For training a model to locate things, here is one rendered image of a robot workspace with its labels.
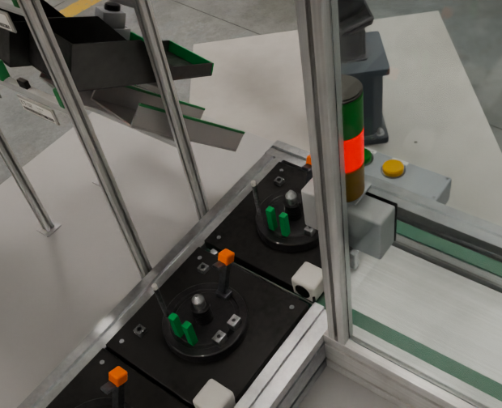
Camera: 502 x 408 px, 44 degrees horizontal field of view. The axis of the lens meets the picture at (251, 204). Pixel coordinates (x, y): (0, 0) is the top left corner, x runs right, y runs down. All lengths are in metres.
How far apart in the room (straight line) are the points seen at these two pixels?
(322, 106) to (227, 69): 1.11
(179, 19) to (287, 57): 2.11
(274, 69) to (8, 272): 0.84
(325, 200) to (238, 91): 0.92
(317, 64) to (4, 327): 0.90
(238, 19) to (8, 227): 2.44
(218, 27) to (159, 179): 2.28
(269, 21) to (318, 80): 3.00
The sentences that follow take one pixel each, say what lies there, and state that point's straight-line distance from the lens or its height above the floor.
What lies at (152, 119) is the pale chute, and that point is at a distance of 1.11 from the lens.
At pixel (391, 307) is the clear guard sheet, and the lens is 0.87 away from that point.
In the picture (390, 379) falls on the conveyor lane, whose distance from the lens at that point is 1.01.
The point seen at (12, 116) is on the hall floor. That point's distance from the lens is 3.46.
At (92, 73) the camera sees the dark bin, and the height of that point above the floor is 1.31.
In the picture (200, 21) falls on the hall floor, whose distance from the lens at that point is 3.75.
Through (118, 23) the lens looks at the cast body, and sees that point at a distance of 1.26.
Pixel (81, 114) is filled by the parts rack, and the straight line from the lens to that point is 0.95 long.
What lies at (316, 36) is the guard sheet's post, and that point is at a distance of 0.61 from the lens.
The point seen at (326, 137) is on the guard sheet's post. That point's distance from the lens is 0.68.
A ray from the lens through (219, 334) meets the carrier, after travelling 0.99.
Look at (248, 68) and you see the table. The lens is 1.74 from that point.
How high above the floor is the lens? 1.83
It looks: 46 degrees down
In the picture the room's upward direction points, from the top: 12 degrees counter-clockwise
